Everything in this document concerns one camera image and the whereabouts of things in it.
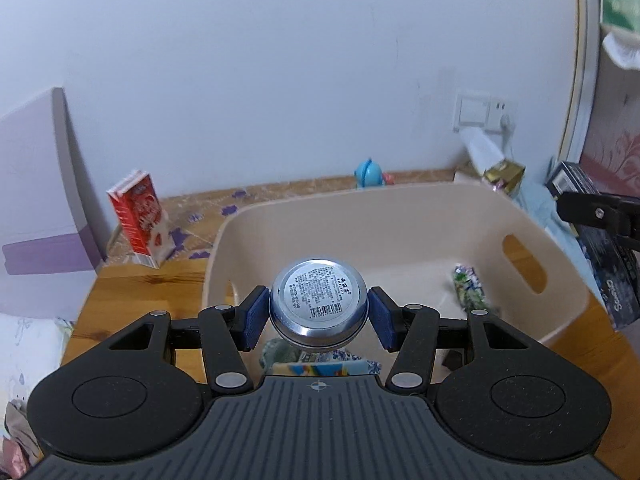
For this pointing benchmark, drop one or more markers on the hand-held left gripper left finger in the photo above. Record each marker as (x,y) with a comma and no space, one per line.
(255,317)

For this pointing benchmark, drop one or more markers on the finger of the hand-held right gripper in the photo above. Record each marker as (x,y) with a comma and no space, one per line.
(595,212)

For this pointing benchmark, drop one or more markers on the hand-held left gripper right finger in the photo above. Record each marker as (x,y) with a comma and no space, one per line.
(382,317)

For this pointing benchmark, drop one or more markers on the long black cartoon box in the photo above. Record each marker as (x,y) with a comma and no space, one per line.
(600,270)

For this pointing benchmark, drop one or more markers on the round metal tin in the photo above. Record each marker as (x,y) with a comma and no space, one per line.
(320,295)

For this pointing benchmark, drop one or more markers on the beige plastic storage bin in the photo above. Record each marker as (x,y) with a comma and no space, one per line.
(400,230)

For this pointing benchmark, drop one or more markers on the green candy bag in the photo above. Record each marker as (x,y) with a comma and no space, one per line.
(467,287)

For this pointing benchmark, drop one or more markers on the green hair scrunchie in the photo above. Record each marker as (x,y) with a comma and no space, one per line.
(275,357)

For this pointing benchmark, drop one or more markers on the blue white patterned tissue pack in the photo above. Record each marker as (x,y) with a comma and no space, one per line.
(345,357)

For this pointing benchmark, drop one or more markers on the light blue blanket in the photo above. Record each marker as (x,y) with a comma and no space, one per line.
(537,205)

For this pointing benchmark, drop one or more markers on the small black cube box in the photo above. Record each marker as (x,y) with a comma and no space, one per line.
(455,360)

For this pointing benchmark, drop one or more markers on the gold tissue box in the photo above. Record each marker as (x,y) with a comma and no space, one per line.
(505,172)

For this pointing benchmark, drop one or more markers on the floral bed headboard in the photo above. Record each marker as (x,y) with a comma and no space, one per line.
(615,110)

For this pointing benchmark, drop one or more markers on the blue toy figure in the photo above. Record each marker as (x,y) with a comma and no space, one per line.
(370,172)

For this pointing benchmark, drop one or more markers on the red milk carton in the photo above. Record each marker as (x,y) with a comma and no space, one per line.
(140,220)

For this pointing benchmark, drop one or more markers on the white bedsheet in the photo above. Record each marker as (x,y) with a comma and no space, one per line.
(30,350)

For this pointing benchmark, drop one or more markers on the white purple box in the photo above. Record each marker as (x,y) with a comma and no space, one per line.
(40,185)

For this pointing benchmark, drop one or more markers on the white wall socket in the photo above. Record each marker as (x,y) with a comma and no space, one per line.
(502,106)

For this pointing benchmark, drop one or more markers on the white wall switch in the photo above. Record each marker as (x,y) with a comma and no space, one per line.
(472,110)

